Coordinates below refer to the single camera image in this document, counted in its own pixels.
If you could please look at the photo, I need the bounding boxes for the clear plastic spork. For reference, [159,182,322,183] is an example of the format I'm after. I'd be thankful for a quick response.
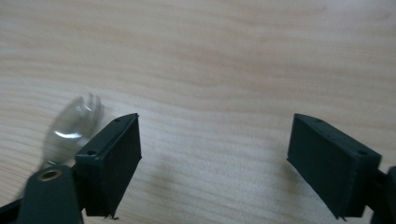
[41,92,105,166]

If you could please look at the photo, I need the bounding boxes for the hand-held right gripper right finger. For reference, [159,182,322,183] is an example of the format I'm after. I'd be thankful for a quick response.
[286,113,383,220]

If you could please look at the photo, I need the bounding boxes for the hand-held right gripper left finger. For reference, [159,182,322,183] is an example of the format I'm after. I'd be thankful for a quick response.
[74,112,143,219]

